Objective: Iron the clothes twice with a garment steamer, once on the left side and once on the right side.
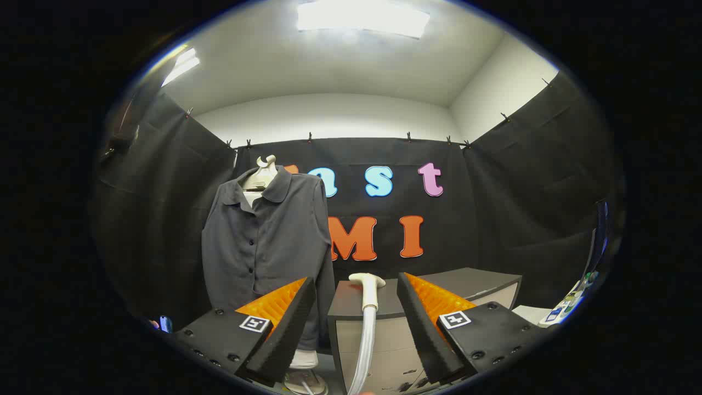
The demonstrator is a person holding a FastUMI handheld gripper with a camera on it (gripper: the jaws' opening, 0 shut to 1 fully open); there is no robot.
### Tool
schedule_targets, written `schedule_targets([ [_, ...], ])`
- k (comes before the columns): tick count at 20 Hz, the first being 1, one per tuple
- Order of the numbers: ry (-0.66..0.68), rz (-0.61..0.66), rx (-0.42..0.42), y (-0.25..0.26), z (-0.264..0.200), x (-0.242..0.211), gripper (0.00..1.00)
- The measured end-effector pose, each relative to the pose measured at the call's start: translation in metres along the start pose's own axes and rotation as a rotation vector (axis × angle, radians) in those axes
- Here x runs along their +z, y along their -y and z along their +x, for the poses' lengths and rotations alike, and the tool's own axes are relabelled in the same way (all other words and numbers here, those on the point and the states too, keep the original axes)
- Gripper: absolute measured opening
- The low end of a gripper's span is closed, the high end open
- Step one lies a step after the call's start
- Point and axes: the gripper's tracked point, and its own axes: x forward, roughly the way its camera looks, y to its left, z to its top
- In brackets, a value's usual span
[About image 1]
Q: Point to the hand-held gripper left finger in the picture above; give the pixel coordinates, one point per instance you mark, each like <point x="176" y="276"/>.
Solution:
<point x="290" y="329"/>

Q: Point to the white paper sheet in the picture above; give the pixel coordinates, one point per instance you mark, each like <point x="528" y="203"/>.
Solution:
<point x="531" y="314"/>

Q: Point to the cream clothes hanger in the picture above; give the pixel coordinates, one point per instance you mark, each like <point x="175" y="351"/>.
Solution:
<point x="263" y="174"/>

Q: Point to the colourful clutter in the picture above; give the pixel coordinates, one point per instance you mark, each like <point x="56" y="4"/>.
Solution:
<point x="570" y="300"/>

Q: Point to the glowing blue screen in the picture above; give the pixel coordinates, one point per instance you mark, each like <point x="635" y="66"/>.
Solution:
<point x="165" y="324"/>

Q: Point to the dark grey button shirt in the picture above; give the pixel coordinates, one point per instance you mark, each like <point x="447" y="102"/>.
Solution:
<point x="263" y="247"/>

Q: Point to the row of black clips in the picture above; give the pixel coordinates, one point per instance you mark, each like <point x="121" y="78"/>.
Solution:
<point x="310" y="136"/>

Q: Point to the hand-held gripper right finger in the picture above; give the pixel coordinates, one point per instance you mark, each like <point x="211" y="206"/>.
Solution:
<point x="422" y="329"/>

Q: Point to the white garment steamer base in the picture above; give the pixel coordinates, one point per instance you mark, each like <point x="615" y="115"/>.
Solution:
<point x="304" y="359"/>

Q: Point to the grey cabinet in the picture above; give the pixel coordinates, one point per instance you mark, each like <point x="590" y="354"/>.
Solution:
<point x="466" y="280"/>

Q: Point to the black backdrop cloth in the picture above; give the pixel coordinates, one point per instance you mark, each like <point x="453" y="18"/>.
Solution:
<point x="493" y="219"/>

